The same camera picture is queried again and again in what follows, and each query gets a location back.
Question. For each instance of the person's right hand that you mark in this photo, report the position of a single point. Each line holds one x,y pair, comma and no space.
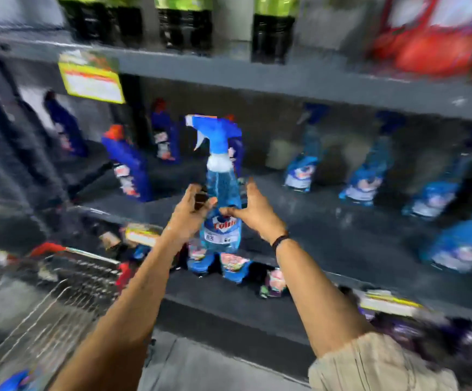
260,217

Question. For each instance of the person's left hand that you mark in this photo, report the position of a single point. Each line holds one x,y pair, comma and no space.
185,221

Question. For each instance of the person's right thumb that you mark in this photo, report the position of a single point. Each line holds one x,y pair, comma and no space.
230,211

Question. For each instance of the person's left thumb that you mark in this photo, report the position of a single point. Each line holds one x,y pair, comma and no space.
210,204

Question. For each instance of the light blue spray bottle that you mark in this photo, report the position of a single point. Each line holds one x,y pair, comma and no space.
435,197
221,187
368,179
305,166
462,244

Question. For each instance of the person's right forearm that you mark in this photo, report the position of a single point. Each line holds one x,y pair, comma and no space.
317,297

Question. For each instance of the person's left forearm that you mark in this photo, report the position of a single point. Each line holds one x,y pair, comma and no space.
126,317

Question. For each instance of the blue refill pouch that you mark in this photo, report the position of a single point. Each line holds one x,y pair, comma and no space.
200,260
235,267

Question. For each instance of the dark blue bottle orange cap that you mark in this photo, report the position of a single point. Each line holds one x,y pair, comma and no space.
68,126
165,132
132,166
237,152

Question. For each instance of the black wristband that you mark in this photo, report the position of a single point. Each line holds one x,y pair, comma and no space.
280,241

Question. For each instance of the yellow shelf price tag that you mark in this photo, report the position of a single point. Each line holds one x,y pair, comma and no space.
91,81
388,303
142,235

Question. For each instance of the green pink refill pouch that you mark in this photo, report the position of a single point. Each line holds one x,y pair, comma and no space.
274,284

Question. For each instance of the grey metal shelf unit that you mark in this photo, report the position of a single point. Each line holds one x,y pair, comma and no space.
301,81

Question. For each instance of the black bottle green label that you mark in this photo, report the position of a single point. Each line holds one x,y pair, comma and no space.
127,22
185,24
83,18
272,32

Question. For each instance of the beige sleeve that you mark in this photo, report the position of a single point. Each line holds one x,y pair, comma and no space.
378,366

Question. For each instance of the row of purple packets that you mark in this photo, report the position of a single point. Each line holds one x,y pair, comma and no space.
431,342

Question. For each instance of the blue item in cart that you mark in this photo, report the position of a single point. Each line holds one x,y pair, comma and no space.
14,381

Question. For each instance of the red packs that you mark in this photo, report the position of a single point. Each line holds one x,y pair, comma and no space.
435,40

